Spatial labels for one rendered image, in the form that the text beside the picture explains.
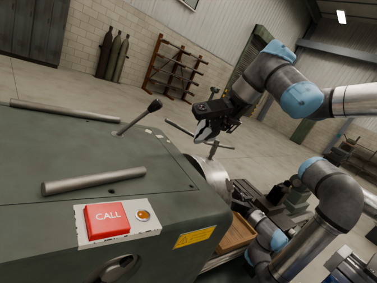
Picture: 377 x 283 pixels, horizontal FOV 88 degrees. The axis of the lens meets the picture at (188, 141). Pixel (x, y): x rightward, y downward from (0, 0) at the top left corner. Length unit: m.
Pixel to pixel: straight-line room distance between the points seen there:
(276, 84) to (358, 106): 0.18
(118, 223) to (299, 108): 0.40
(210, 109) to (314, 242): 0.50
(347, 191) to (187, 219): 0.48
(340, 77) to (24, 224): 15.49
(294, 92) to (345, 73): 15.11
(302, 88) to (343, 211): 0.39
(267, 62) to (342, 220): 0.48
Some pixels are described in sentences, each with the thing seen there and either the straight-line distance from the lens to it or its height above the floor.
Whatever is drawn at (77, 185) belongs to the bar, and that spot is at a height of 1.27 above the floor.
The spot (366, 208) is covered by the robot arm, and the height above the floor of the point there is 1.35.
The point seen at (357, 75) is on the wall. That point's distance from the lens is 15.42.
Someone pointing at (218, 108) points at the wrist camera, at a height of 1.46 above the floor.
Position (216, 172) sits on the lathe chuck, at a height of 1.23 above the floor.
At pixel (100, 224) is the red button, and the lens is 0.34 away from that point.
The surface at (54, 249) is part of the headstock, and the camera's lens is 0.33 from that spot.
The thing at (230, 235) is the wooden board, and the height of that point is 0.89.
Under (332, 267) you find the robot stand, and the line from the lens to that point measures 1.11.
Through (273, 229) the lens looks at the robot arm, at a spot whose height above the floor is 1.11.
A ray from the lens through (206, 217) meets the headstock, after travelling 0.47.
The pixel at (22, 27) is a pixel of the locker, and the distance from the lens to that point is 6.42.
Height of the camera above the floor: 1.52
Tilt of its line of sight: 20 degrees down
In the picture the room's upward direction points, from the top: 25 degrees clockwise
